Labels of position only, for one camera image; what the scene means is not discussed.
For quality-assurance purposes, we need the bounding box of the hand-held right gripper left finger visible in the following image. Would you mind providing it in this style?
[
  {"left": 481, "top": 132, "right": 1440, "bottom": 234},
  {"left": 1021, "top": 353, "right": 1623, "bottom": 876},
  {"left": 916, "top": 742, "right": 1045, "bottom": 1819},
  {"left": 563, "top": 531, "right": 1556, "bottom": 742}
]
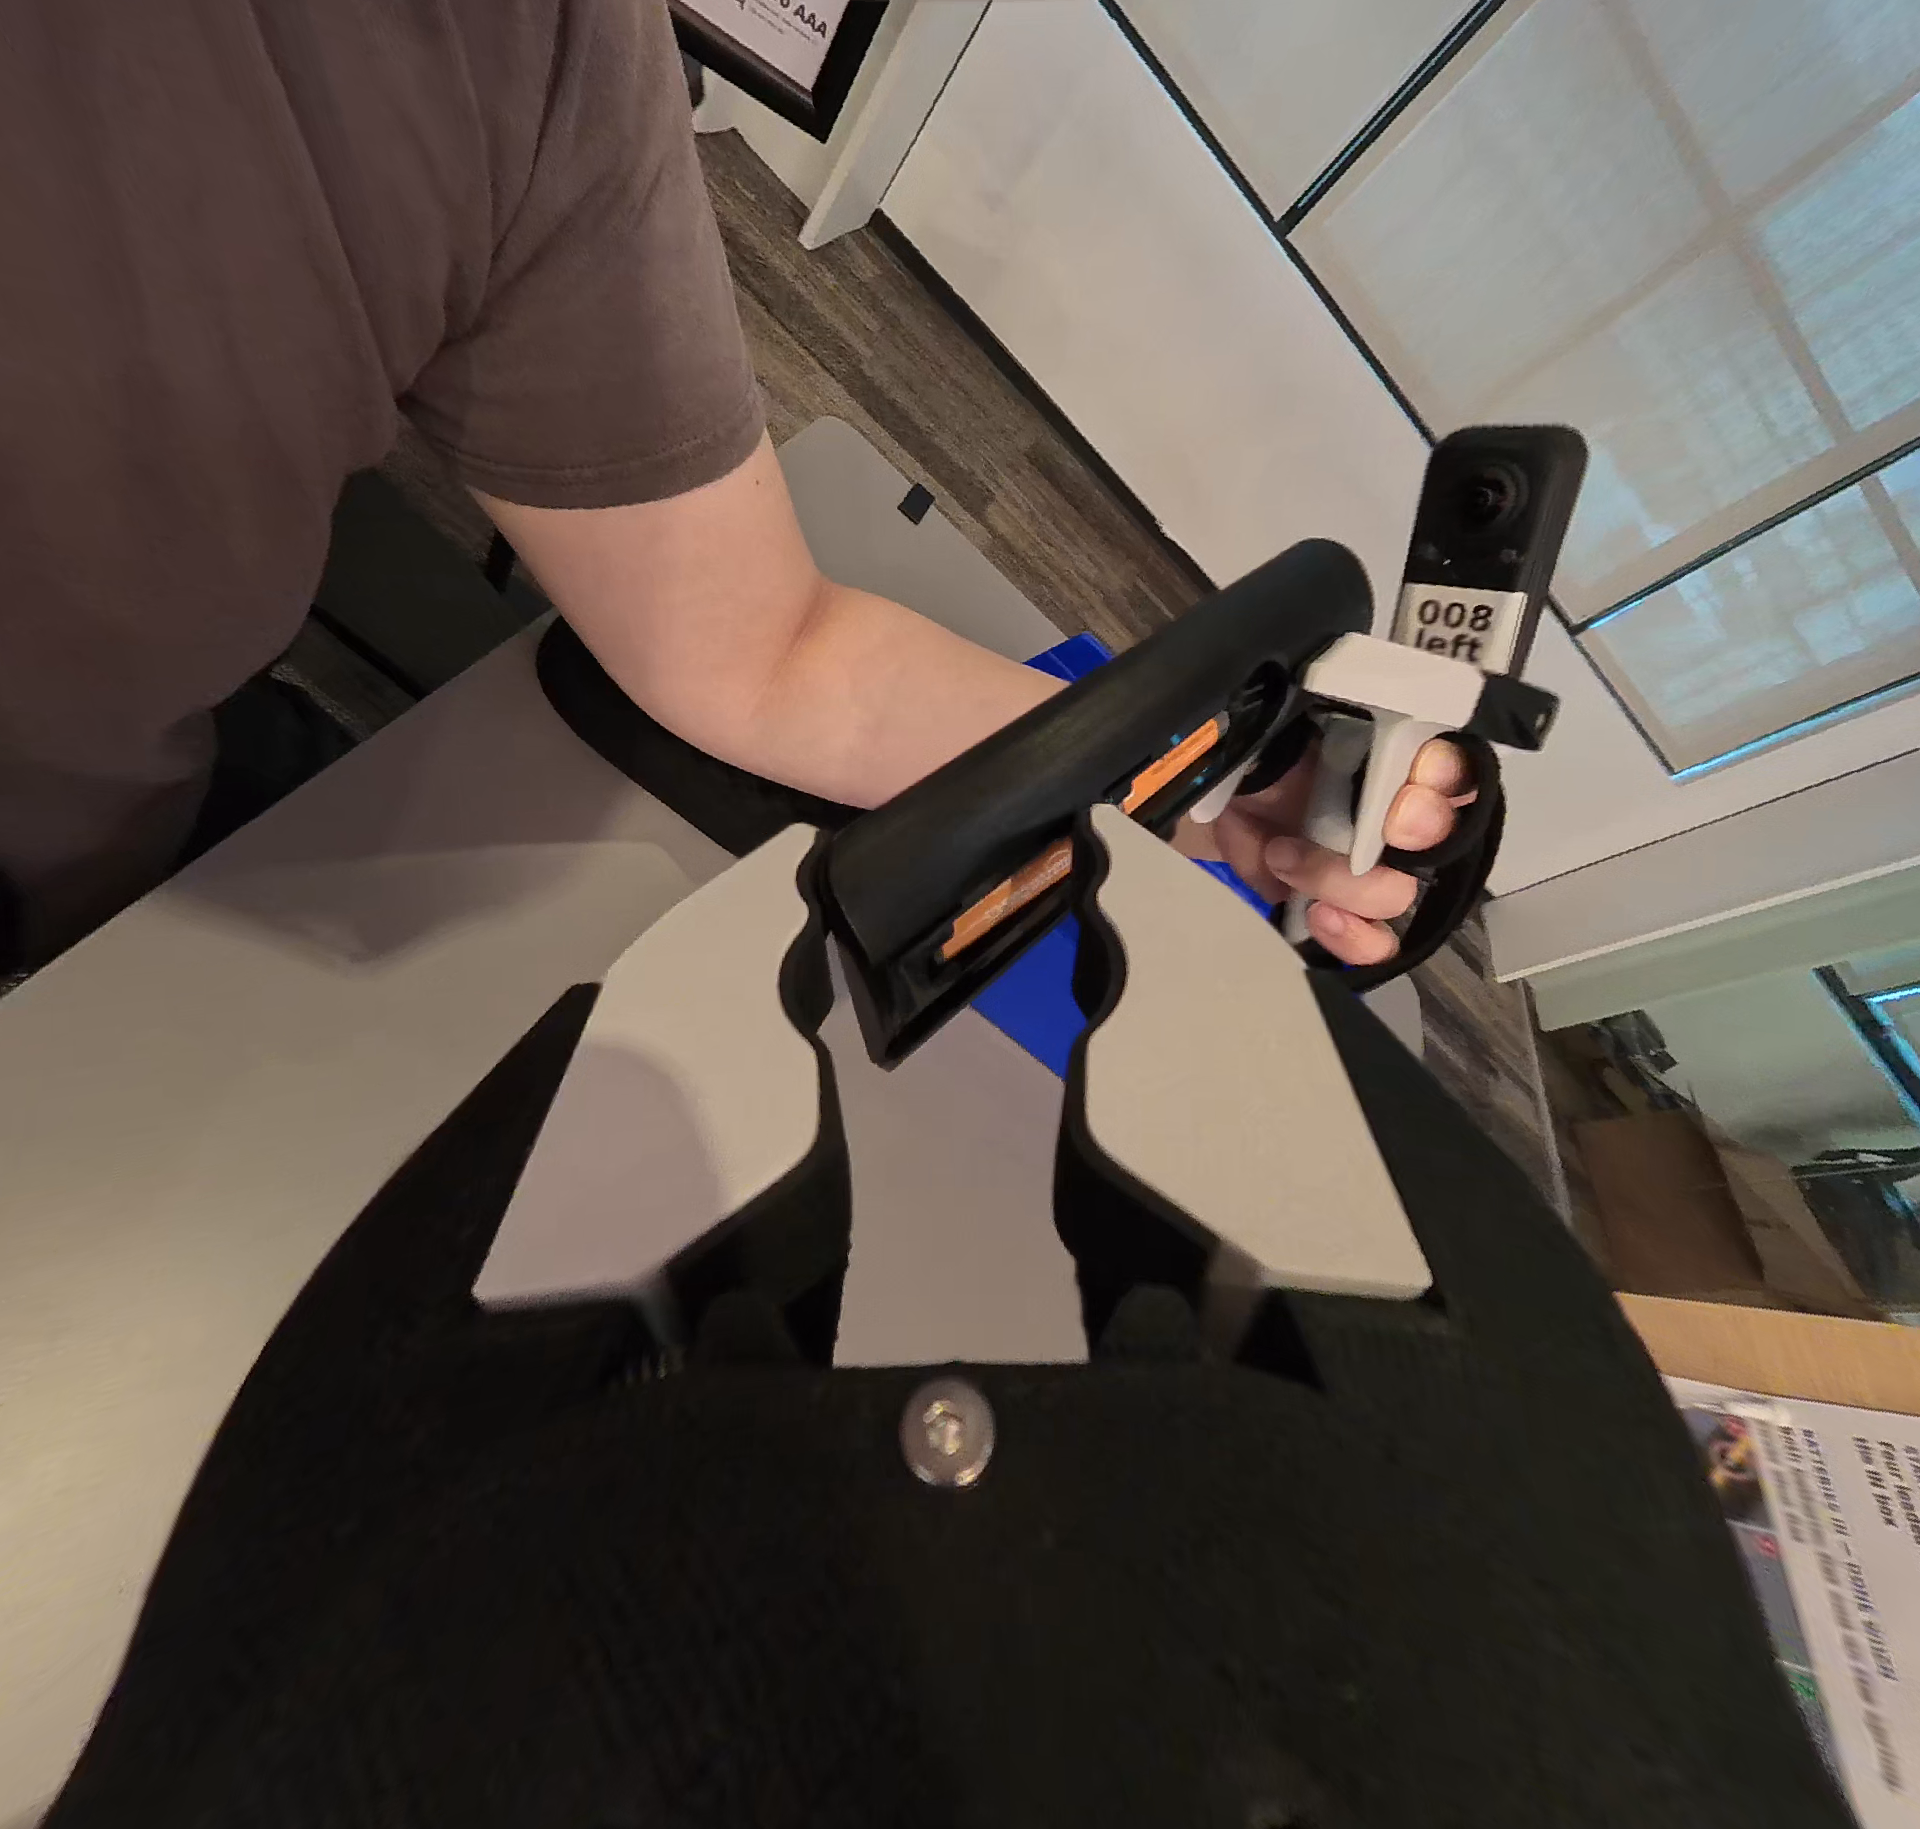
[{"left": 469, "top": 824, "right": 854, "bottom": 1368}]

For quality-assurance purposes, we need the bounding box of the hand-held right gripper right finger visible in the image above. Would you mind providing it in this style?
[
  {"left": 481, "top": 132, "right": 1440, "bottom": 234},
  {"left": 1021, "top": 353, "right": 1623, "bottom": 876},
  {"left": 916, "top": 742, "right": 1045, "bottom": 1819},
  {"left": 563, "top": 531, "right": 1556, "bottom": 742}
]
[{"left": 1057, "top": 804, "right": 1438, "bottom": 1362}]

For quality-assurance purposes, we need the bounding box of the orange AAA battery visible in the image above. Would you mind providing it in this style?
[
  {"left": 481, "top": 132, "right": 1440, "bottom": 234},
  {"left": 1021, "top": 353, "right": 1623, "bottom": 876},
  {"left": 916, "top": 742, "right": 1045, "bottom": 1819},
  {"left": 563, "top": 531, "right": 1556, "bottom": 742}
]
[
  {"left": 1117, "top": 718, "right": 1225, "bottom": 818},
  {"left": 938, "top": 846, "right": 1079, "bottom": 962}
]

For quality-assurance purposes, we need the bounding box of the black remote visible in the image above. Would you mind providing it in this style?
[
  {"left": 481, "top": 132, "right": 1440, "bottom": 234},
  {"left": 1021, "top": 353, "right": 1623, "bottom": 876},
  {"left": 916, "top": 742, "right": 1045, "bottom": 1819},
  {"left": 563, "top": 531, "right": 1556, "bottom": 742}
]
[{"left": 822, "top": 539, "right": 1380, "bottom": 1069}]

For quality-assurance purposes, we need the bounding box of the blue plastic bin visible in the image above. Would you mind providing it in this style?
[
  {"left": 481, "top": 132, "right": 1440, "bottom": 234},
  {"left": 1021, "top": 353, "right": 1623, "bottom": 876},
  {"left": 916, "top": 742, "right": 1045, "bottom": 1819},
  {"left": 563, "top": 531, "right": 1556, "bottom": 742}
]
[{"left": 967, "top": 632, "right": 1276, "bottom": 1081}]

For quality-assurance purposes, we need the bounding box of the person's left forearm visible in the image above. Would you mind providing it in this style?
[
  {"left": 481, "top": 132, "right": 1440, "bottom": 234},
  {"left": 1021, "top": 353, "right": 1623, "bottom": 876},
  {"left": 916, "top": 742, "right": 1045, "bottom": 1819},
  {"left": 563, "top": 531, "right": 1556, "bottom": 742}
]
[{"left": 477, "top": 427, "right": 1247, "bottom": 886}]

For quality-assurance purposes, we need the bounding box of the person's left hand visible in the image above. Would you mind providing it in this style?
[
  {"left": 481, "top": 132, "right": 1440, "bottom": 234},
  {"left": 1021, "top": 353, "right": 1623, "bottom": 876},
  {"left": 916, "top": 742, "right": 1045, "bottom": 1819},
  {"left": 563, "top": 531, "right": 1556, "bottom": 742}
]
[{"left": 1201, "top": 742, "right": 1480, "bottom": 968}]

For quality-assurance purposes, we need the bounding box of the black framed window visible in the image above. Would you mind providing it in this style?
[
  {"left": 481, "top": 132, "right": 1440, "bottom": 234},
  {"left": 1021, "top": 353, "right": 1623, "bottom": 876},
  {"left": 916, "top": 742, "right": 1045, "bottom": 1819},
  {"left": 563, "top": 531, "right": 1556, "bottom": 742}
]
[{"left": 1103, "top": 0, "right": 1920, "bottom": 784}]

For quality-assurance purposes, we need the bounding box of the black wrist rest pad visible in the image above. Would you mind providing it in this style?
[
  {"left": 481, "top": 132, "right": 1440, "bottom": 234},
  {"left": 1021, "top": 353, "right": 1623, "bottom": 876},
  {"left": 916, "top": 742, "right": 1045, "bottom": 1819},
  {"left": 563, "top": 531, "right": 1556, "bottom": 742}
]
[{"left": 535, "top": 611, "right": 902, "bottom": 854}]

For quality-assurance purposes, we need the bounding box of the cardboard box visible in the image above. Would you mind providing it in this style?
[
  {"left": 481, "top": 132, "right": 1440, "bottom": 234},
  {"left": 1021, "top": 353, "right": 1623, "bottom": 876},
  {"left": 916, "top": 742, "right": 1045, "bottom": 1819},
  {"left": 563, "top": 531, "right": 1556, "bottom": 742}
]
[{"left": 1538, "top": 1019, "right": 1877, "bottom": 1321}]

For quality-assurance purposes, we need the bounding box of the printed instruction sheet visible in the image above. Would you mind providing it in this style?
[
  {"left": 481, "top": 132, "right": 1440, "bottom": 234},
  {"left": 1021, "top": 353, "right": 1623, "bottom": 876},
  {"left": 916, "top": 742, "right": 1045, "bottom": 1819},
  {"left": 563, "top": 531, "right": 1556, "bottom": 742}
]
[{"left": 1665, "top": 1370, "right": 1920, "bottom": 1829}]

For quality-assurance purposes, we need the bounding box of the white table leg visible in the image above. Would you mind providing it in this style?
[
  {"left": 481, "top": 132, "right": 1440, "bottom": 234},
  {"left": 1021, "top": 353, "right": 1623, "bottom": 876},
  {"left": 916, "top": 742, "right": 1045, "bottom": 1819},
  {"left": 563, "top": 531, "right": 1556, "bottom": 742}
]
[{"left": 800, "top": 0, "right": 993, "bottom": 254}]

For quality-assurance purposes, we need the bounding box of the black framed marker sign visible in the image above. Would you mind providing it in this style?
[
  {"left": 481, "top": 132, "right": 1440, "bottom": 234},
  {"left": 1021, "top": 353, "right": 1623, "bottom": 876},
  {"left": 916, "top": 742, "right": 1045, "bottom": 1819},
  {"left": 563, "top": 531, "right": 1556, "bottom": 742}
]
[{"left": 660, "top": 0, "right": 888, "bottom": 144}]

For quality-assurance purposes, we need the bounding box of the person's grey-brown t-shirt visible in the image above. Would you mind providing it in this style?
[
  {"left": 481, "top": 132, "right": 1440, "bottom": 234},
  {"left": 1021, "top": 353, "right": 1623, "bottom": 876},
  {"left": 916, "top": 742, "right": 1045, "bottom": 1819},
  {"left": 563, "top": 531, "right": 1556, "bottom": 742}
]
[{"left": 0, "top": 0, "right": 768, "bottom": 962}]

